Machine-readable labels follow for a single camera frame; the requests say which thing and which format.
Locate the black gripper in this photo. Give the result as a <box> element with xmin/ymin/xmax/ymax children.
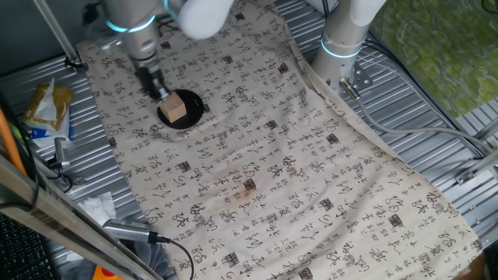
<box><xmin>132</xmin><ymin>58</ymin><xmax>173</xmax><ymax>103</ymax></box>

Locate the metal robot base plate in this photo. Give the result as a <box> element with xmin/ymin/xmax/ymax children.
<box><xmin>330</xmin><ymin>61</ymin><xmax>374</xmax><ymax>94</ymax></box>

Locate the black round digital scale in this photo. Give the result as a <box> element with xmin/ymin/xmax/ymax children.
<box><xmin>156</xmin><ymin>88</ymin><xmax>205</xmax><ymax>130</ymax></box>

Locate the beige calligraphy print cloth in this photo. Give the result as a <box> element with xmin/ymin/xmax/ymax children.
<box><xmin>75</xmin><ymin>0</ymin><xmax>483</xmax><ymax>280</ymax></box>

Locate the aluminium rail with bracket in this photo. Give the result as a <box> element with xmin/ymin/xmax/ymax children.
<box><xmin>454</xmin><ymin>114</ymin><xmax>498</xmax><ymax>186</ymax></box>

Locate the black keyboard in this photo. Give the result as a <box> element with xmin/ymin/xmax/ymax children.
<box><xmin>0</xmin><ymin>212</ymin><xmax>54</xmax><ymax>280</ymax></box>

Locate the aluminium frame bar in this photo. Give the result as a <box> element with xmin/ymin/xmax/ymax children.
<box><xmin>0</xmin><ymin>153</ymin><xmax>164</xmax><ymax>280</ymax></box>

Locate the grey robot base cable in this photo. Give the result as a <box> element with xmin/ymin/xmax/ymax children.
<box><xmin>338</xmin><ymin>77</ymin><xmax>495</xmax><ymax>155</ymax></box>

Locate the long silver camera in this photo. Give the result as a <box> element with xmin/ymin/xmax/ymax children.
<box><xmin>103</xmin><ymin>218</ymin><xmax>160</xmax><ymax>245</ymax></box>

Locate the orange pole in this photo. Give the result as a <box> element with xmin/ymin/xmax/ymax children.
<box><xmin>0</xmin><ymin>107</ymin><xmax>28</xmax><ymax>176</ymax></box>

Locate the orange emergency stop button box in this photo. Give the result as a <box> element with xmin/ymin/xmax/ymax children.
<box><xmin>92</xmin><ymin>265</ymin><xmax>125</xmax><ymax>280</ymax></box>

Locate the white crumpled tissue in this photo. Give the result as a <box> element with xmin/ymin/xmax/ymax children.
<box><xmin>75</xmin><ymin>191</ymin><xmax>117</xmax><ymax>226</ymax></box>

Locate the light wooden block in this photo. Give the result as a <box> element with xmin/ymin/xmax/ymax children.
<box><xmin>159</xmin><ymin>89</ymin><xmax>188</xmax><ymax>124</ymax></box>

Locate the grey metal camera pole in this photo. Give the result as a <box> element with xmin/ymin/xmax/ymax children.
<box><xmin>33</xmin><ymin>0</ymin><xmax>89</xmax><ymax>73</ymax></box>

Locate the black camera cable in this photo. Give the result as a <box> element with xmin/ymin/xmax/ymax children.
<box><xmin>149</xmin><ymin>232</ymin><xmax>195</xmax><ymax>280</ymax></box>

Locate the small silver camera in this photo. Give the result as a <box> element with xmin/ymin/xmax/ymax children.
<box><xmin>53</xmin><ymin>136</ymin><xmax>72</xmax><ymax>170</ymax></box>

